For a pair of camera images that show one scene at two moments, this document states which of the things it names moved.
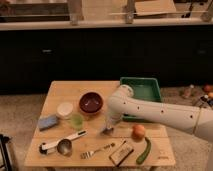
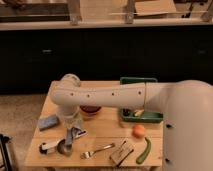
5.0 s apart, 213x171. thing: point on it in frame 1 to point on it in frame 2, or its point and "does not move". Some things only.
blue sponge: x=46 y=122 does not move
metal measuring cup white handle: x=64 y=146 does not move
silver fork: x=90 y=153 does not move
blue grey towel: x=107 y=131 to x=72 y=133
